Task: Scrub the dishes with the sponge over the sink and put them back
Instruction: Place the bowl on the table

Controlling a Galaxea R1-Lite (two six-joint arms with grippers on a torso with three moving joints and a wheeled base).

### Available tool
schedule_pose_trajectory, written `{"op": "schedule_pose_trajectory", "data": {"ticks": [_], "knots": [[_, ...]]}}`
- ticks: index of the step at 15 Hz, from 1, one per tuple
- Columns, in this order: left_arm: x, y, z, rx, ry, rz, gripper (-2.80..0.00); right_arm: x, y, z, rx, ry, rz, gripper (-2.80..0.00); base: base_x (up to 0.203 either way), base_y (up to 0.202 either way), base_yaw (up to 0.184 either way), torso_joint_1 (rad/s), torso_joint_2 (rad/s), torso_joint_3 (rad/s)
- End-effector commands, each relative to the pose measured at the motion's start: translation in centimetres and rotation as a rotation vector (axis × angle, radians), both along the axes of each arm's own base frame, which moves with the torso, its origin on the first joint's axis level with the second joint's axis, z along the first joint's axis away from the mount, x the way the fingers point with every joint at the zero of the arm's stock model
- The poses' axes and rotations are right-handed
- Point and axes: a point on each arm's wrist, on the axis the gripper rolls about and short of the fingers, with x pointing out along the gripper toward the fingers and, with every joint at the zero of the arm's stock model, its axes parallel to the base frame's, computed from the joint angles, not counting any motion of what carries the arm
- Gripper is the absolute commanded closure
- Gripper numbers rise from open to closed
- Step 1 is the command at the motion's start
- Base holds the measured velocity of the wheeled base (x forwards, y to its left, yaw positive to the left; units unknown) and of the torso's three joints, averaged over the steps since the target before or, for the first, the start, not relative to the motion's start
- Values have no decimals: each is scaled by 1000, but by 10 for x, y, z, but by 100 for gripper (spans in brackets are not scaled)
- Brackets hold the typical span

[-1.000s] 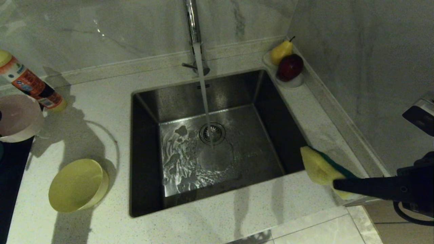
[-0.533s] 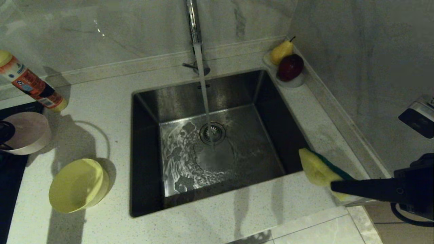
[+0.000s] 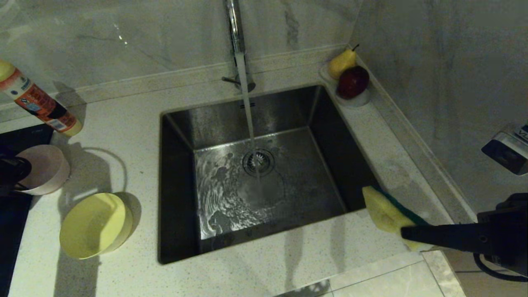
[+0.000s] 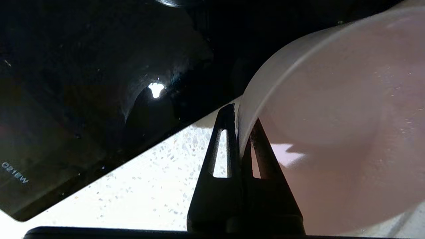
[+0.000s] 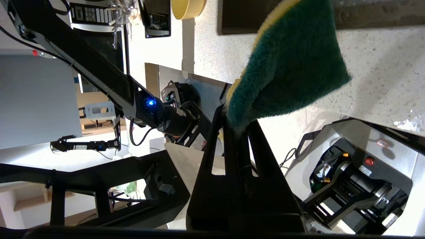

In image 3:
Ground chrome kitchen faucet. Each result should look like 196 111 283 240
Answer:
222 0 256 92

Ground black camera cable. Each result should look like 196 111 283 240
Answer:
473 254 528 282

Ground orange label detergent bottle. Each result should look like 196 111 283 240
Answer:
0 61 83 137

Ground dark red apple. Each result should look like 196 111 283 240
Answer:
338 65 370 99

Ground small white dish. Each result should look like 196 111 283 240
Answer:
321 62 371 107

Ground black induction cooktop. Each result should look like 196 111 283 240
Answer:
0 125 54 297

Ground pink plastic bowl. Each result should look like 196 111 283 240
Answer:
14 144 71 196

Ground yellow pear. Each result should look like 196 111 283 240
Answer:
329 44 359 80

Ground green and yellow sponge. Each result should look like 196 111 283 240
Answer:
362 186 434 252

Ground metal sink drain strainer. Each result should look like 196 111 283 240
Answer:
243 149 275 178

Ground running tap water stream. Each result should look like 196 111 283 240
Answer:
234 53 262 176

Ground yellow plastic bowl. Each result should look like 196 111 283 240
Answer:
60 193 133 259

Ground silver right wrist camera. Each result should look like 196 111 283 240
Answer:
481 124 528 176

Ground stainless steel sink basin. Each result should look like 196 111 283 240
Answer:
157 85 390 265

